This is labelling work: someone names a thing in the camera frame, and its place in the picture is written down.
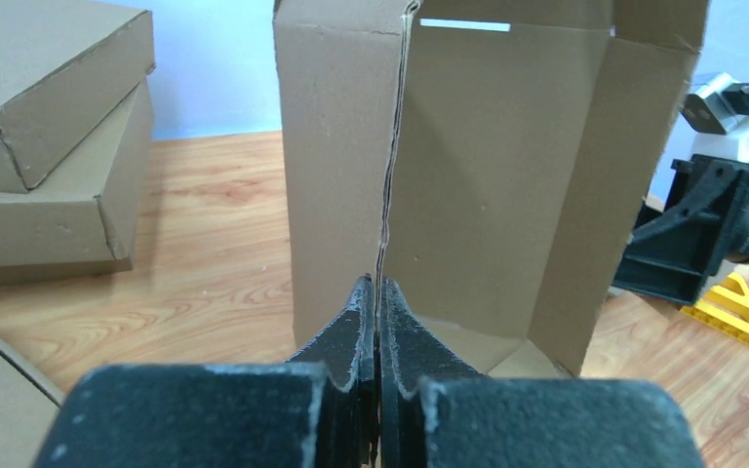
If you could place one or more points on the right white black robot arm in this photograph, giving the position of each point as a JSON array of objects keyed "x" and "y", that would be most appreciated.
[{"x": 673, "y": 252}]

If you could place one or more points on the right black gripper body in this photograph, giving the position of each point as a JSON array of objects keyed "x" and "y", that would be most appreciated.
[{"x": 672, "y": 252}]

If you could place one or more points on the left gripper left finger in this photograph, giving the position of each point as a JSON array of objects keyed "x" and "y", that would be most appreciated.
[{"x": 316, "y": 409}]

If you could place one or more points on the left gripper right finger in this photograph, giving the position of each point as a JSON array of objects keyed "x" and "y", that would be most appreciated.
[{"x": 438, "y": 411}]

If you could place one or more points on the yellow triangle piece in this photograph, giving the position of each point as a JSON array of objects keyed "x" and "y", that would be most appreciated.
[{"x": 724, "y": 308}]

